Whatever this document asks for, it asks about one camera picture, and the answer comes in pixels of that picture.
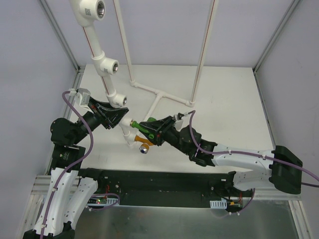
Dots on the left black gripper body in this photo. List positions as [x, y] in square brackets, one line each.
[101, 115]

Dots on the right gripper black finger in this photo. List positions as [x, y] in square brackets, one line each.
[161, 124]
[150, 134]

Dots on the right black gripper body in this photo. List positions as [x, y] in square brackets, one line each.
[164, 130]

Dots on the green water faucet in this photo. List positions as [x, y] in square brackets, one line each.
[145, 127]

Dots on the white pipe assembly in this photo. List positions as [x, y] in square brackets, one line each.
[87, 12]

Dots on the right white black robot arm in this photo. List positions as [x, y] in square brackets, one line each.
[278, 168]

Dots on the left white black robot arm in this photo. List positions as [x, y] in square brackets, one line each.
[73, 142]

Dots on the orange water faucet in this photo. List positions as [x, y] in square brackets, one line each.
[145, 144]

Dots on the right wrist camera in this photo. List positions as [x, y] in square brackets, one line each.
[178, 121]

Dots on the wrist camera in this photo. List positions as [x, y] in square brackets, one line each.
[82, 98]
[178, 121]

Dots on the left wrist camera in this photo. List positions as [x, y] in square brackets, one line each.
[82, 98]

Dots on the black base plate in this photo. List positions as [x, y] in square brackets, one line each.
[164, 189]

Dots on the left white cable duct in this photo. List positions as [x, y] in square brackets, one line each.
[102, 201]

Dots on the white cable duct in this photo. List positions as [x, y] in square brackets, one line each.
[102, 201]
[218, 204]

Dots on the right white cable duct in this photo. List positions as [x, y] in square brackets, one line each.
[218, 204]

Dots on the left aluminium frame post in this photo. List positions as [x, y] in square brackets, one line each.
[59, 34]

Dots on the aluminium frame post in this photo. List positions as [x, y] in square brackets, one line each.
[59, 34]
[276, 34]

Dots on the right aluminium frame post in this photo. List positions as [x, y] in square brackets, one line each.
[276, 34]

